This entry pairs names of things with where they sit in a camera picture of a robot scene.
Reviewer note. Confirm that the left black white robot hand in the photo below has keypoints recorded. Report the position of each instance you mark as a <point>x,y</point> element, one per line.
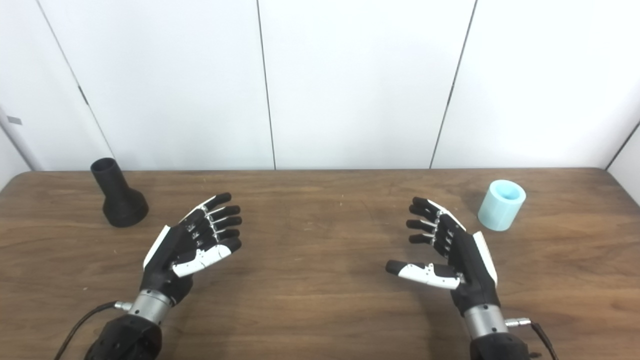
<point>167,250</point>

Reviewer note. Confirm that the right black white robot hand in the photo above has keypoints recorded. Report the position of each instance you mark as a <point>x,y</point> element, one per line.
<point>470,260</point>

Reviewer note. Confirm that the black funnel-shaped nozzle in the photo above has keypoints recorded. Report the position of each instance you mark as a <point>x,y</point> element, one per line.
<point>122,205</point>

